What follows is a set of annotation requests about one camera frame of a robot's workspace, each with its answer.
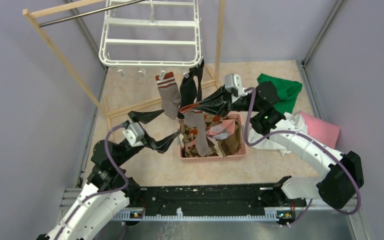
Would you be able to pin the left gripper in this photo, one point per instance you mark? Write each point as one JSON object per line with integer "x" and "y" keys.
{"x": 162, "y": 145}

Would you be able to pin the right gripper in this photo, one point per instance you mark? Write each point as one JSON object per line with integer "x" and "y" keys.
{"x": 218, "y": 103}

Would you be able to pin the black sock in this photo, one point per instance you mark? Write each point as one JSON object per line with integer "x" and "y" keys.
{"x": 198, "y": 72}
{"x": 189, "y": 91}

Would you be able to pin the grey orange striped sock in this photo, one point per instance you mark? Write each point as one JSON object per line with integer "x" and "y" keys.
{"x": 169, "y": 94}

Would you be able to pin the white clip hanger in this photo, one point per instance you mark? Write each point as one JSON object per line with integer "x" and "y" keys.
{"x": 146, "y": 34}

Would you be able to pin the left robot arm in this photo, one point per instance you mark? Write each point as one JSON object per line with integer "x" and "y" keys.
{"x": 108, "y": 190}

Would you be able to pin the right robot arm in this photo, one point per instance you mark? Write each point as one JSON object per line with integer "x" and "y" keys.
{"x": 340, "y": 175}

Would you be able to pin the pink plastic basket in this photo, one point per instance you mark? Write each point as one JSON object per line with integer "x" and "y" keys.
{"x": 229, "y": 124}

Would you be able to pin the brown striped sock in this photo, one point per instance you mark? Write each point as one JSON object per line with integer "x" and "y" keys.
{"x": 229, "y": 146}

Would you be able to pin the wooden drying rack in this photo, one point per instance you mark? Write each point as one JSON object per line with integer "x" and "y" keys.
{"x": 32, "y": 16}

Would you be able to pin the green cloth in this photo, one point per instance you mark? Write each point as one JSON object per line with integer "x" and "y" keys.
{"x": 287, "y": 90}

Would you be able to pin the pink cloth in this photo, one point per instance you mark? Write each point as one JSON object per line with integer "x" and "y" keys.
{"x": 323, "y": 131}

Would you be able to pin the metal rack rod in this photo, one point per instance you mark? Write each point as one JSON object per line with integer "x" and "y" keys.
{"x": 80, "y": 15}

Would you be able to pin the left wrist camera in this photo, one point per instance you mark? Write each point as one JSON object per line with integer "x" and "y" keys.
{"x": 134, "y": 134}

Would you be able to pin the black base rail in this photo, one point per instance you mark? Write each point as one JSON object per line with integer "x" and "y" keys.
{"x": 220, "y": 202}

